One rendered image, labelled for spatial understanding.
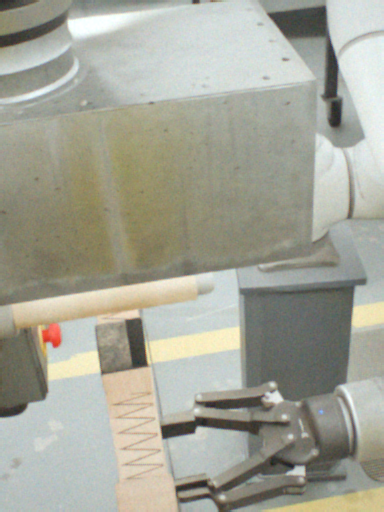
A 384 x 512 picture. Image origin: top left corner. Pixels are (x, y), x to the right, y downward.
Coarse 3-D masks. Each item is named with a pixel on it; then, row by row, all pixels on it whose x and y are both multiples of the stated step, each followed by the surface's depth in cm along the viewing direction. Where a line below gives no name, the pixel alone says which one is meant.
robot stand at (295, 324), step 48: (336, 240) 173; (240, 288) 162; (288, 288) 162; (336, 288) 164; (240, 336) 198; (288, 336) 172; (336, 336) 173; (288, 384) 182; (336, 384) 182; (240, 432) 216
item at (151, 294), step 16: (128, 288) 74; (144, 288) 74; (160, 288) 75; (176, 288) 75; (192, 288) 75; (16, 304) 73; (32, 304) 73; (48, 304) 73; (64, 304) 74; (80, 304) 74; (96, 304) 74; (112, 304) 74; (128, 304) 74; (144, 304) 75; (160, 304) 75; (16, 320) 73; (32, 320) 74; (48, 320) 74; (64, 320) 75
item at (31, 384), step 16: (32, 336) 103; (16, 352) 103; (32, 352) 103; (16, 368) 105; (32, 368) 105; (16, 384) 106; (32, 384) 107; (48, 384) 110; (0, 400) 108; (16, 400) 108; (32, 400) 109; (0, 416) 113
